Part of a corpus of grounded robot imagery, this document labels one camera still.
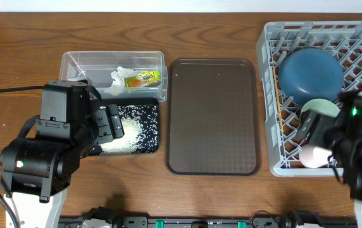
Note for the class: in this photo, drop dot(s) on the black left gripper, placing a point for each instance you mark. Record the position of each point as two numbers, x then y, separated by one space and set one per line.
111 123

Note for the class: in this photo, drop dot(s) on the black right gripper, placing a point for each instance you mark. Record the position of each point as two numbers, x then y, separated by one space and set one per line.
316 136

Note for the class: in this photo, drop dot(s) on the pale green bowl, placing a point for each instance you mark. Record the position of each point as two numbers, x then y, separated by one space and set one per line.
322 106

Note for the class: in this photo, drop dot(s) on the pink white cup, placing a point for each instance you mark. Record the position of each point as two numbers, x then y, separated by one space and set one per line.
313 156

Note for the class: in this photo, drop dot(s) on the white rice pile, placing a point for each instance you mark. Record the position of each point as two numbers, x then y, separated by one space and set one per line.
127 136

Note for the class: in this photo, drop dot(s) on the white tissue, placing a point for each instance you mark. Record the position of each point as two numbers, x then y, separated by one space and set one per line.
118 76

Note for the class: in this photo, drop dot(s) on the dark blue plate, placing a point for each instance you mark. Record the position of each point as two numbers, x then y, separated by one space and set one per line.
310 73

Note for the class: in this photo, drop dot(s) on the wooden chopstick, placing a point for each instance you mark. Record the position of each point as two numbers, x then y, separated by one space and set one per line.
278 101

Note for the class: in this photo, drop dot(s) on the yellow green snack wrapper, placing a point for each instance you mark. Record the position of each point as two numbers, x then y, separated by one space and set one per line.
143 78

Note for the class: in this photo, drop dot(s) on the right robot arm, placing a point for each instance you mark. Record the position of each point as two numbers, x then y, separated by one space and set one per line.
342 136

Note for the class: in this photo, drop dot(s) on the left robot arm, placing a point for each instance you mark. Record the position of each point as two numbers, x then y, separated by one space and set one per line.
36 167

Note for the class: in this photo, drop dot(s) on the grey dishwasher rack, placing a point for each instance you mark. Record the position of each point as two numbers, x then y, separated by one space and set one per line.
341 39

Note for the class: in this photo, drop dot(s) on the black plastic bin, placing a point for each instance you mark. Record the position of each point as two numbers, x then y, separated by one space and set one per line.
146 126

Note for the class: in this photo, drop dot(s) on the clear plastic bin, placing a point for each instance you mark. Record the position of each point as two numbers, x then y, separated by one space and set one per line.
98 65

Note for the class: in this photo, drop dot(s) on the dark brown serving tray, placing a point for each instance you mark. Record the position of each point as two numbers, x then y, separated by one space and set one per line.
213 123

